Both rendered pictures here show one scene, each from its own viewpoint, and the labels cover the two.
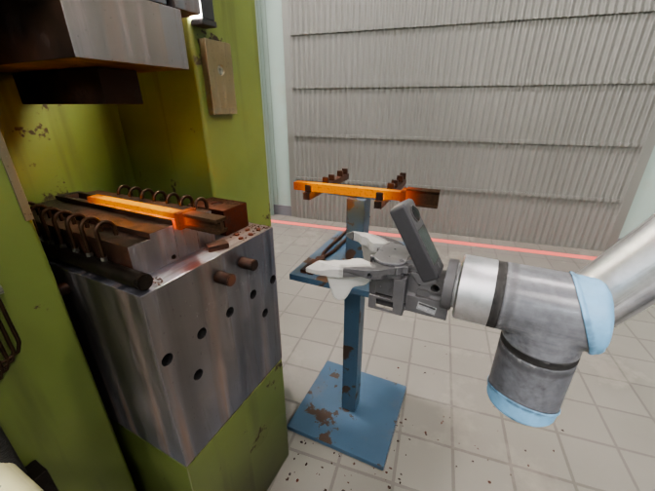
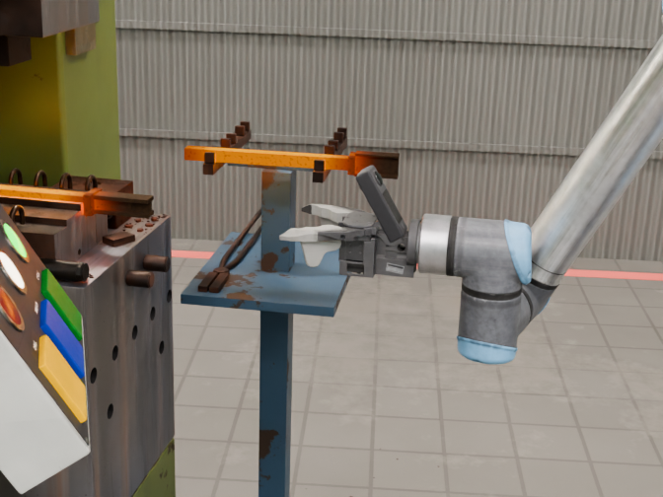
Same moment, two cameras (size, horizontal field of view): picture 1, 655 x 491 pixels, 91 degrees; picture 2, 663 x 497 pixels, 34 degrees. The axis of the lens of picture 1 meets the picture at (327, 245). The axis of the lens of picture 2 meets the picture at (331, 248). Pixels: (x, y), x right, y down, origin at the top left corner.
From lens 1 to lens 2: 1.14 m
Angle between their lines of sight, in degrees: 15
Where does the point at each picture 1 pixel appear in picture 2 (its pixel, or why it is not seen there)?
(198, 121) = (50, 64)
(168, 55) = (88, 12)
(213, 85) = not seen: hidden behind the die
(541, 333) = (484, 268)
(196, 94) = not seen: hidden behind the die
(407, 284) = (376, 248)
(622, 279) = (552, 227)
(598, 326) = (519, 254)
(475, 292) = (433, 242)
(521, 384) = (478, 320)
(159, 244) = (71, 233)
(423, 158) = (358, 76)
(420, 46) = not seen: outside the picture
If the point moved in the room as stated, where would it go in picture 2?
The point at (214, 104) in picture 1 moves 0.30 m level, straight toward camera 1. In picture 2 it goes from (77, 41) to (146, 67)
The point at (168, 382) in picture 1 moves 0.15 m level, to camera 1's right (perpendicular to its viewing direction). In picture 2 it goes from (92, 406) to (189, 397)
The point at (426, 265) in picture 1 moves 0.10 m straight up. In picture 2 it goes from (392, 225) to (395, 160)
